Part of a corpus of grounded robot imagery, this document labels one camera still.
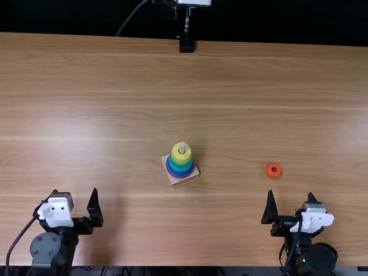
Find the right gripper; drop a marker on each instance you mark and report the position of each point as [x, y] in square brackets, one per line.
[283, 225]

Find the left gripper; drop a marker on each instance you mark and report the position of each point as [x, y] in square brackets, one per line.
[82, 225]

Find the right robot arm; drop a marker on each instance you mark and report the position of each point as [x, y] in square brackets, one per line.
[316, 256]

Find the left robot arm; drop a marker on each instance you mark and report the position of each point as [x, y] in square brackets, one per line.
[57, 250]

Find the black clamp stand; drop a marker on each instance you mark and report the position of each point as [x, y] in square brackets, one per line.
[186, 46]

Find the white mounted device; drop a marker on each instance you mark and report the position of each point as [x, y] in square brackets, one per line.
[194, 2]

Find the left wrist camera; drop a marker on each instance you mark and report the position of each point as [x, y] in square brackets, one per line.
[56, 214]

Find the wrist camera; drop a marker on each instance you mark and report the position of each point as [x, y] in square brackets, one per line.
[56, 214]
[314, 220]

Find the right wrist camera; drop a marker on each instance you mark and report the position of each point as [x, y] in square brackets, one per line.
[314, 220]

